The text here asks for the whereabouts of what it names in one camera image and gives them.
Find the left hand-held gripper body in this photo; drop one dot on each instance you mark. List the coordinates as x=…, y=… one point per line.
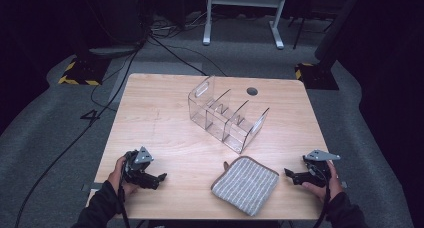
x=138, y=174

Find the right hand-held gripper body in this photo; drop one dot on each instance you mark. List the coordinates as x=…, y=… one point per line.
x=316, y=174

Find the grey striped cloth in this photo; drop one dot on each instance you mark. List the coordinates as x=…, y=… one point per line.
x=246, y=186

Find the clear acrylic divided organizer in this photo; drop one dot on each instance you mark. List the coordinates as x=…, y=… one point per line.
x=213, y=118

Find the person's right hand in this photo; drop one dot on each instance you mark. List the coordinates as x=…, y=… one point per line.
x=335, y=184

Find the person's left hand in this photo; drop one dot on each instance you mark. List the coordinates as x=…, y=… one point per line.
x=116, y=179

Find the black yellow striped stand base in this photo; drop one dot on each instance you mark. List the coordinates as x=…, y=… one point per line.
x=85, y=71
x=316, y=78

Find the grey flat stand foot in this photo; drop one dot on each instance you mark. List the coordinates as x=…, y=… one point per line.
x=113, y=51

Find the black tripod stand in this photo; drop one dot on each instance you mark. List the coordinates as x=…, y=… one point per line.
x=299, y=34

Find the dark slanted pole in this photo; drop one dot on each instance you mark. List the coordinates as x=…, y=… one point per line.
x=336, y=28

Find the dark cabinet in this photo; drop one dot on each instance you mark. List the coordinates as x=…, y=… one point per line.
x=120, y=14

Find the metal table bracket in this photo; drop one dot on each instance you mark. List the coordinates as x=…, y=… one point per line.
x=87, y=187
x=344, y=184

